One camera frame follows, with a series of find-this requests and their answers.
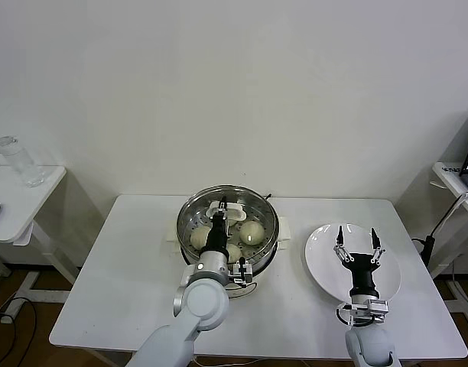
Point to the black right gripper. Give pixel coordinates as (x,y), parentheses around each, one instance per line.
(363,271)

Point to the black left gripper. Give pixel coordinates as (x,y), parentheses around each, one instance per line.
(215,237)

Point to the round glass lid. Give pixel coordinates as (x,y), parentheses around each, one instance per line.
(237,213)

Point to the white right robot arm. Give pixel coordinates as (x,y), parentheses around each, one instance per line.
(371,348)

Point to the steel perforated steamer basket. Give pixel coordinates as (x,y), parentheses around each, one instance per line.
(266,254)

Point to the white round plate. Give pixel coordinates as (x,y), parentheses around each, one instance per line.
(322,260)

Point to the cream electric cooker pot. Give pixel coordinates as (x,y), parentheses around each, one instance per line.
(285,231)

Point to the white desk with legs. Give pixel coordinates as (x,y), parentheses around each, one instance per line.
(446,248)

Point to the small white side table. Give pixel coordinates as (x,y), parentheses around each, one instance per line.
(54,256)

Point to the clear glass jar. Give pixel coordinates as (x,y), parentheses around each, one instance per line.
(21,164)

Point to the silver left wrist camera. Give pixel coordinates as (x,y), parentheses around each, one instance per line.
(239,271)

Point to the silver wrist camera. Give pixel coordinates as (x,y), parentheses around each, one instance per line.
(377,307)
(239,271)

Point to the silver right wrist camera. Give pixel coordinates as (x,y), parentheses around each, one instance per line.
(377,307)

